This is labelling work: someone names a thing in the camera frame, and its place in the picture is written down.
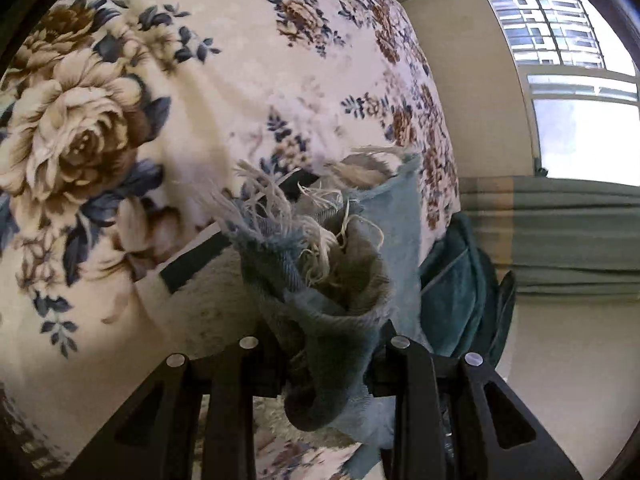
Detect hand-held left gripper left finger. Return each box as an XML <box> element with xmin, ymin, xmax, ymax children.
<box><xmin>66</xmin><ymin>336</ymin><xmax>291</xmax><ymax>480</ymax></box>

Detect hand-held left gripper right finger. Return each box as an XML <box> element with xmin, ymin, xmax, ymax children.
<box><xmin>365</xmin><ymin>324</ymin><xmax>583</xmax><ymax>480</ymax></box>

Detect blue frayed denim pants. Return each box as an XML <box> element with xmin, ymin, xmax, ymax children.
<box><xmin>216</xmin><ymin>146</ymin><xmax>426</xmax><ymax>480</ymax></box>

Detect dark green blanket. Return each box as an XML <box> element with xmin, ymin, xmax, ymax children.
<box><xmin>418</xmin><ymin>212</ymin><xmax>517</xmax><ymax>367</ymax></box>

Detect green curtain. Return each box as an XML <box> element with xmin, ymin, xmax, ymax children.
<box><xmin>457</xmin><ymin>176</ymin><xmax>640</xmax><ymax>295</ymax></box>

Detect floral printed blanket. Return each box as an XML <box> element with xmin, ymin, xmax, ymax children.
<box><xmin>0</xmin><ymin>0</ymin><xmax>462</xmax><ymax>480</ymax></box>

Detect window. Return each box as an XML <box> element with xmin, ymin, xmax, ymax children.
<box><xmin>479</xmin><ymin>0</ymin><xmax>640</xmax><ymax>179</ymax></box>

